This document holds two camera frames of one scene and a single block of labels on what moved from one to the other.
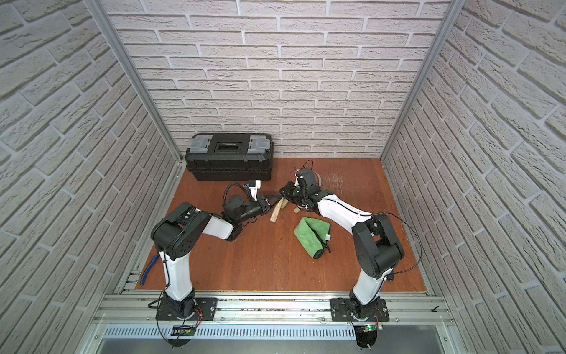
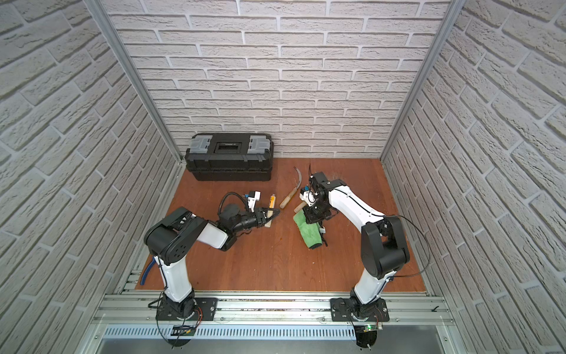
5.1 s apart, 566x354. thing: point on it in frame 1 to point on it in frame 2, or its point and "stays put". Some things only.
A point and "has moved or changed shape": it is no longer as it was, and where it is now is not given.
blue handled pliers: [155, 258] stays put
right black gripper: [287, 193] to [311, 218]
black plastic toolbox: [230, 156] stays put
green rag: [314, 235] has moved or changed shape
